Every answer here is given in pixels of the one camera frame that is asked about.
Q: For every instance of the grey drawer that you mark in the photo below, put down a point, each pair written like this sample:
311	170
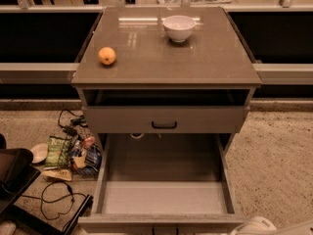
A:
161	119
163	184

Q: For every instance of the pile of snack packages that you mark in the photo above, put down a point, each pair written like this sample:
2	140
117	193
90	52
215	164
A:
85	156

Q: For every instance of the tan flat package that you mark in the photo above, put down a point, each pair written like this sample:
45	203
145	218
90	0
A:
62	174

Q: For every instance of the white paper plate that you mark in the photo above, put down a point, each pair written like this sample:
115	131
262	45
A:
39	152

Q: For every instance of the grey drawer cabinet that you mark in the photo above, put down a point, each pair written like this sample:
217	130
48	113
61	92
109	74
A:
209	69

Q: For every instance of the orange fruit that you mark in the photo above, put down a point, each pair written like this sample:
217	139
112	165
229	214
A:
107	56

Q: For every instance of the green chip bag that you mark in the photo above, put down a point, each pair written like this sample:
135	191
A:
58	152

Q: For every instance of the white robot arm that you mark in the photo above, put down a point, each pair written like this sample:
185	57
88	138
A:
259	225

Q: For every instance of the white bowl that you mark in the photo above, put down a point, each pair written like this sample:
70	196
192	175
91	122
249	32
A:
179	28

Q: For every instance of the black equipment base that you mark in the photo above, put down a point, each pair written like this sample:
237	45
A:
16	175

